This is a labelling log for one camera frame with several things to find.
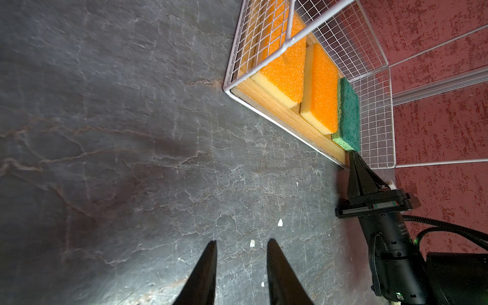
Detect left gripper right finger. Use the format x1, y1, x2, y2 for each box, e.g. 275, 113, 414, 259
267, 238, 313, 305

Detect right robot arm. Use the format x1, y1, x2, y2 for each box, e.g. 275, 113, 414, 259
335, 151, 487, 304

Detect orange sponge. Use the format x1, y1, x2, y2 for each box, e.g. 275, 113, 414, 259
251, 1, 307, 109
300, 44, 339, 135

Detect dark green sponge top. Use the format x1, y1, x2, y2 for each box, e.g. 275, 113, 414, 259
332, 78, 360, 152

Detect bottom wooden shelf board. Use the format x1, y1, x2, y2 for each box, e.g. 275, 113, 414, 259
223, 38, 349, 168

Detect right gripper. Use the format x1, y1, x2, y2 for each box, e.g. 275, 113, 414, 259
335, 151, 421, 219

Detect white wire shelf rack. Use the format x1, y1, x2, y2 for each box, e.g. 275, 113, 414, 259
224, 1, 487, 170

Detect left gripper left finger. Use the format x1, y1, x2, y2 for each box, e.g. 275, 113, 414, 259
174, 240, 217, 305

